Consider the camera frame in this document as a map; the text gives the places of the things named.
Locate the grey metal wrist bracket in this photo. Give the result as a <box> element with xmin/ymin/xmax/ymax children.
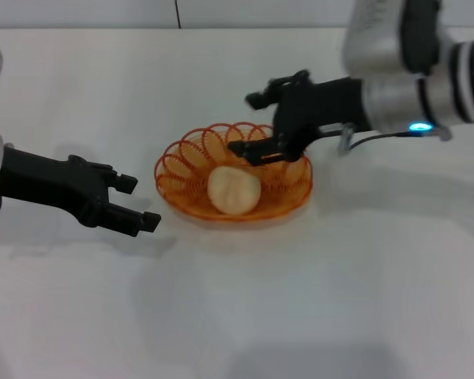
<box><xmin>337</xmin><ymin>122</ymin><xmax>357</xmax><ymax>156</ymax></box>

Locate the orange woven plastic basket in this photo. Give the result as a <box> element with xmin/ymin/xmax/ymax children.
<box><xmin>153</xmin><ymin>121</ymin><xmax>314</xmax><ymax>232</ymax></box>

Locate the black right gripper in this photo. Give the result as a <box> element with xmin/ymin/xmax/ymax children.
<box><xmin>227</xmin><ymin>69</ymin><xmax>373</xmax><ymax>167</ymax></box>

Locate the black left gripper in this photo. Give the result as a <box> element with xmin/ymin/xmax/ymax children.
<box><xmin>0</xmin><ymin>145</ymin><xmax>162</xmax><ymax>238</ymax></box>

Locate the pale round bun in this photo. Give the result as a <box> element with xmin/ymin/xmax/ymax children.
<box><xmin>206</xmin><ymin>165</ymin><xmax>262</xmax><ymax>216</ymax></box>

